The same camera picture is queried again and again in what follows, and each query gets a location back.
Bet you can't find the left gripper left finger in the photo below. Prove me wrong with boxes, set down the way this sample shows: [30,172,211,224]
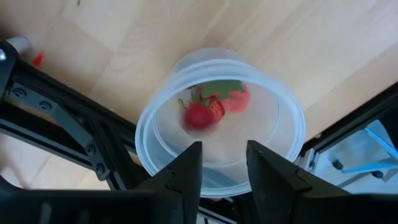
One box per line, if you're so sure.
[134,141,203,224]

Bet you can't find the small red piece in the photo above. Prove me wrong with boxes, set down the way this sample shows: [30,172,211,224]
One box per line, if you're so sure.
[32,51,45,68]

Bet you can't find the small white cylinder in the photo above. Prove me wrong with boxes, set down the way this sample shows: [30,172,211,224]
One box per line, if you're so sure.
[6,36,33,55]

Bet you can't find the red strawberry green leaves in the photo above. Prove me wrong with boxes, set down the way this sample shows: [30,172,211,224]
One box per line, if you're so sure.
[190,80,247,121]
[182,101,218,131]

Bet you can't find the pale pink strawberry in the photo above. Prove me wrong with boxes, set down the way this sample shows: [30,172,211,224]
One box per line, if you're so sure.
[222,86,251,114]

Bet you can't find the black table frame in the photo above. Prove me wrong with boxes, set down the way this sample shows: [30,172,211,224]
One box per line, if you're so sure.
[0,40,398,224]

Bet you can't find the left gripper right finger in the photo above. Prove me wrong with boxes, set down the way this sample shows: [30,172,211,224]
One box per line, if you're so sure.
[246,139,351,224]

